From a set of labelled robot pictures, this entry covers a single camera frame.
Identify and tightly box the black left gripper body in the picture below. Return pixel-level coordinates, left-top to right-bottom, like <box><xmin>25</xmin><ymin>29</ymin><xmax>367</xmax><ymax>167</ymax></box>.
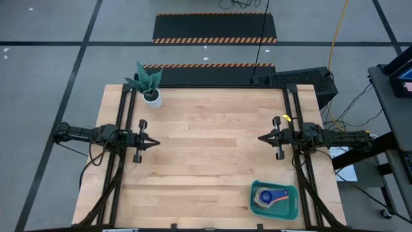
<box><xmin>126</xmin><ymin>119</ymin><xmax>149</xmax><ymax>164</ymax></box>

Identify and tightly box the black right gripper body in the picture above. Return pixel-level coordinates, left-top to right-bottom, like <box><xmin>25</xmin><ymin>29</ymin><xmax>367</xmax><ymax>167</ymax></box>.
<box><xmin>272</xmin><ymin>115</ymin><xmax>303</xmax><ymax>161</ymax></box>

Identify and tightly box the navy blue measuring cup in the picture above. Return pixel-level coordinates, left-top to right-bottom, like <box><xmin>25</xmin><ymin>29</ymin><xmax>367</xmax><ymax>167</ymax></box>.
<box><xmin>259</xmin><ymin>189</ymin><xmax>289</xmax><ymax>204</ymax></box>

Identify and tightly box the orange measuring cup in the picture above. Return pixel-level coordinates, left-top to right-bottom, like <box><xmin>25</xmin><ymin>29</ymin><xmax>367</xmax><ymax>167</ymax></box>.
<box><xmin>270</xmin><ymin>195</ymin><xmax>290</xmax><ymax>205</ymax></box>

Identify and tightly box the teal plastic basket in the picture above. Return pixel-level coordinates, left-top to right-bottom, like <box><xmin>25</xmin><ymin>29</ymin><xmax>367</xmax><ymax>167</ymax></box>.
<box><xmin>249</xmin><ymin>179</ymin><xmax>299</xmax><ymax>222</ymax></box>

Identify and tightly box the snake plant in white pot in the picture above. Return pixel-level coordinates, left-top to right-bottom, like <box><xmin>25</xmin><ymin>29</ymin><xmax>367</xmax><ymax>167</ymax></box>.
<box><xmin>124</xmin><ymin>61</ymin><xmax>164</xmax><ymax>110</ymax></box>

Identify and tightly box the white paper sheet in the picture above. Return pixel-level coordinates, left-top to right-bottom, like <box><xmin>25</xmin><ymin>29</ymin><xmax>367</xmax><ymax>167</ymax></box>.
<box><xmin>328</xmin><ymin>146</ymin><xmax>359</xmax><ymax>183</ymax></box>

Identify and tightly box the black hazard-striped floor mat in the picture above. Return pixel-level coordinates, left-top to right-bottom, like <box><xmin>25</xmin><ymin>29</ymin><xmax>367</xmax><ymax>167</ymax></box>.
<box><xmin>152</xmin><ymin>12</ymin><xmax>278</xmax><ymax>44</ymax></box>
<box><xmin>133</xmin><ymin>63</ymin><xmax>277</xmax><ymax>86</ymax></box>

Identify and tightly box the grey desk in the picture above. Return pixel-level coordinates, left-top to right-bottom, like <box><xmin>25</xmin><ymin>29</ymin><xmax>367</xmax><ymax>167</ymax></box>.
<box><xmin>331</xmin><ymin>64</ymin><xmax>412</xmax><ymax>223</ymax></box>

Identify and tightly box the black laptop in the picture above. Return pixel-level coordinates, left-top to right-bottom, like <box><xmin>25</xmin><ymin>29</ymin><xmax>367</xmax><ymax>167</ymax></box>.
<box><xmin>382</xmin><ymin>44</ymin><xmax>412</xmax><ymax>99</ymax></box>

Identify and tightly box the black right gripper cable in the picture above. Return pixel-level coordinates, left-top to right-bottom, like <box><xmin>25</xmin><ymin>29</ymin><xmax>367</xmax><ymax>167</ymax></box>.
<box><xmin>290</xmin><ymin>143</ymin><xmax>318</xmax><ymax>169</ymax></box>

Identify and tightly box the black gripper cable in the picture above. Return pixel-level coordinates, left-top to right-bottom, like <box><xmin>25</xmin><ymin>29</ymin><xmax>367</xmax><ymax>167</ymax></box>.
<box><xmin>290</xmin><ymin>143</ymin><xmax>318</xmax><ymax>169</ymax></box>
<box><xmin>88</xmin><ymin>130</ymin><xmax>129</xmax><ymax>167</ymax></box>

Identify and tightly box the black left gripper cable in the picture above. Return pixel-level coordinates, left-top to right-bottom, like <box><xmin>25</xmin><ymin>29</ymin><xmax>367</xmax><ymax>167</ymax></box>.
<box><xmin>88</xmin><ymin>130</ymin><xmax>129</xmax><ymax>167</ymax></box>

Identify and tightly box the black hanging cable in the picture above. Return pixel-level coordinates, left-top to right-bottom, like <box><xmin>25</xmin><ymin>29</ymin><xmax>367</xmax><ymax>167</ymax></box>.
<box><xmin>252</xmin><ymin>0</ymin><xmax>271</xmax><ymax>77</ymax></box>

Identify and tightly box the yellow power cable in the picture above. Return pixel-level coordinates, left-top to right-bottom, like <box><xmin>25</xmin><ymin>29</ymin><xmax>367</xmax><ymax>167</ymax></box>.
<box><xmin>326</xmin><ymin>0</ymin><xmax>351</xmax><ymax>133</ymax></box>

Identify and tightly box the black coiled floor cable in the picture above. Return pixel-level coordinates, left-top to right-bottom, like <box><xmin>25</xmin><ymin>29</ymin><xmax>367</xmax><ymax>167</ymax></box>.
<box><xmin>218</xmin><ymin>0</ymin><xmax>262</xmax><ymax>10</ymax></box>

